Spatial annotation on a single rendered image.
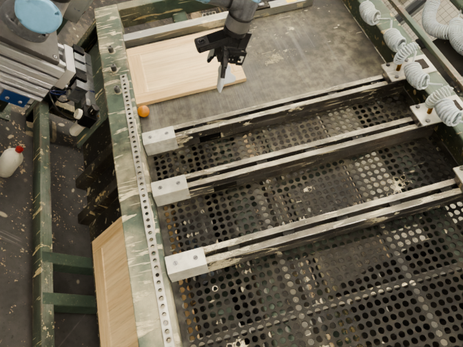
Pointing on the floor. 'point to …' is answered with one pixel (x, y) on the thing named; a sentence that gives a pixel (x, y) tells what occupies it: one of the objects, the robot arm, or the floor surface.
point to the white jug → (10, 161)
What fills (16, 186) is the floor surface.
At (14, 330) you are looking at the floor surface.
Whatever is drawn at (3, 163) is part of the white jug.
